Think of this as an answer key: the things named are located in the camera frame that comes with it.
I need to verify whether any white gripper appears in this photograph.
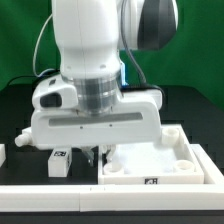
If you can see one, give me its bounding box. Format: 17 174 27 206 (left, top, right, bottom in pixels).
31 75 163 166

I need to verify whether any white square tabletop part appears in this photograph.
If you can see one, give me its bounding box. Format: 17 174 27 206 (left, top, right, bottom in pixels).
98 124 204 185

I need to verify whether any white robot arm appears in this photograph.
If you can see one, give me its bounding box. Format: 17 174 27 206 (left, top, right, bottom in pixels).
31 0 178 150

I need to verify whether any white block left edge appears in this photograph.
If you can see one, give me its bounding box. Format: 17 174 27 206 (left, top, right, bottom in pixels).
0 144 6 167

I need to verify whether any black cable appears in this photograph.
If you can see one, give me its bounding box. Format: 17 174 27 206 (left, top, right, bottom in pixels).
6 68 61 88

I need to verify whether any grey cable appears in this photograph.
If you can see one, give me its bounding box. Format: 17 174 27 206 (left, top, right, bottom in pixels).
32 13 58 78

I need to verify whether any white fence wall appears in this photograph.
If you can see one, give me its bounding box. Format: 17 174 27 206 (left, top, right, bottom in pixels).
0 144 224 212

